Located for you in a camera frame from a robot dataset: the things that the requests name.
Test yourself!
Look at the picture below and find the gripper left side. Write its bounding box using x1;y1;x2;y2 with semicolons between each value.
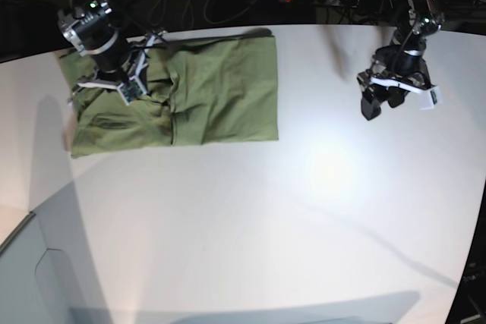
357;46;436;121

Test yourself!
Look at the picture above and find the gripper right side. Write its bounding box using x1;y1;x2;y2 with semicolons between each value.
72;30;169;93

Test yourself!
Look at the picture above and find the green T-shirt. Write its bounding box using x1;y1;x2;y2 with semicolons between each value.
58;30;278;158

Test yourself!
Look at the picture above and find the wrist camera right side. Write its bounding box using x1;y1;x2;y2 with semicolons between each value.
116;77;147;105

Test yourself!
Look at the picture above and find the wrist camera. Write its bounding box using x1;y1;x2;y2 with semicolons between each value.
116;77;147;105
419;86;443;110

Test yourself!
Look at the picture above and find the wrist camera left side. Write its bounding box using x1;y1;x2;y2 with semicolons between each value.
419;86;443;110

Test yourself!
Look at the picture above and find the grey looped cable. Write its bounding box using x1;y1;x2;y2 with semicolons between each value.
147;0;263;27

